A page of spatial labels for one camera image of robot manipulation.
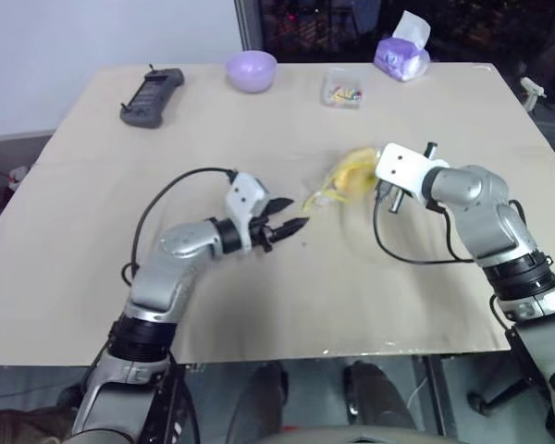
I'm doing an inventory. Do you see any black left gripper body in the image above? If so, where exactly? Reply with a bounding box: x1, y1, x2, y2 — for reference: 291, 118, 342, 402
248, 213, 276, 253

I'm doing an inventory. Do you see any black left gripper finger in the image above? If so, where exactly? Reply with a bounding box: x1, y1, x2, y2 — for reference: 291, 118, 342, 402
264, 197, 296, 217
272, 216, 311, 243

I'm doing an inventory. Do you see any clear box of coloured pins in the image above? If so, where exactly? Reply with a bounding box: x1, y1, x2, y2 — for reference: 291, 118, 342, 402
322, 68, 369, 110

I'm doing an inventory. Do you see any white power strip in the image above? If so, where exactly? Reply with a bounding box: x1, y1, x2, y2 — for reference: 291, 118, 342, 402
6, 165, 30, 191

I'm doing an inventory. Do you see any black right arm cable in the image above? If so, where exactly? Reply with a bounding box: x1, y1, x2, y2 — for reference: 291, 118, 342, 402
372, 184, 480, 267

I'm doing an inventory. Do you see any clear zip bag yellow strip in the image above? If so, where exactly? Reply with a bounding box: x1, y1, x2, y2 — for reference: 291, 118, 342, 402
302, 146, 381, 215

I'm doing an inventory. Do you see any purple bowl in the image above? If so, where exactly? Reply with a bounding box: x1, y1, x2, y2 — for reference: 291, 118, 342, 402
225, 50, 278, 95

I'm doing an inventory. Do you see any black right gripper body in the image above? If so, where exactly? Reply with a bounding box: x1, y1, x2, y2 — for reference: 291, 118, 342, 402
377, 142, 439, 215

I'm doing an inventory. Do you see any black handheld remote controller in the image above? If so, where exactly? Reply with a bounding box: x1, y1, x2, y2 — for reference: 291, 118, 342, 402
118, 63, 186, 129

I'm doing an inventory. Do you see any metal table leg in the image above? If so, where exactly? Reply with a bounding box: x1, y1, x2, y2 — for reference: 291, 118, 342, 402
424, 355, 450, 436

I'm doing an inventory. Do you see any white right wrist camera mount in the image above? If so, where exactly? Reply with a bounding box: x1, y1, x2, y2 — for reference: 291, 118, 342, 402
374, 142, 450, 204

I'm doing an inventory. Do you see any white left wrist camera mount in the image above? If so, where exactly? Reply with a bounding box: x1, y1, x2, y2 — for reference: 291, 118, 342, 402
225, 173, 272, 253

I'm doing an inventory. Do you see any dark rounded shape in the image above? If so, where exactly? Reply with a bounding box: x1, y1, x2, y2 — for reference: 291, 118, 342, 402
341, 360, 418, 440

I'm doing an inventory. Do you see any pale yellow round object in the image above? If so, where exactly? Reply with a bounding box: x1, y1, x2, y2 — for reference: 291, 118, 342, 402
331, 147, 379, 193

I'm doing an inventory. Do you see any dark glass window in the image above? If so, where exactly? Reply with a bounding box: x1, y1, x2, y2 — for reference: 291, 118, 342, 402
234, 0, 555, 105

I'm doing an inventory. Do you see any black chair base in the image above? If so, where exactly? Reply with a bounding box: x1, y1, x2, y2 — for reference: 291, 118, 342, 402
466, 364, 531, 417

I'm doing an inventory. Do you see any white tool handle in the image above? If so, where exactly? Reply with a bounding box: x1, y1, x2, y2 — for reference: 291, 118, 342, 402
520, 77, 549, 113

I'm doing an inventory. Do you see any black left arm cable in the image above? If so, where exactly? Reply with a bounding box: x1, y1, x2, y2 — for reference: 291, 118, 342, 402
121, 166, 240, 286

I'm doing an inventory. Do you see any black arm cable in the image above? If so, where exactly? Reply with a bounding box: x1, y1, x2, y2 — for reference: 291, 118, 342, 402
372, 184, 480, 267
121, 166, 240, 286

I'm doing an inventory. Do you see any purple tissue pack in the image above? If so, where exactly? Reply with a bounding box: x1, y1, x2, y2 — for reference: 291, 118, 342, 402
373, 9, 433, 85

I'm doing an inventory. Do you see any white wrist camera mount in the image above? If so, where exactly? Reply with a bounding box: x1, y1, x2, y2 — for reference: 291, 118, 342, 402
374, 142, 450, 204
225, 173, 272, 253

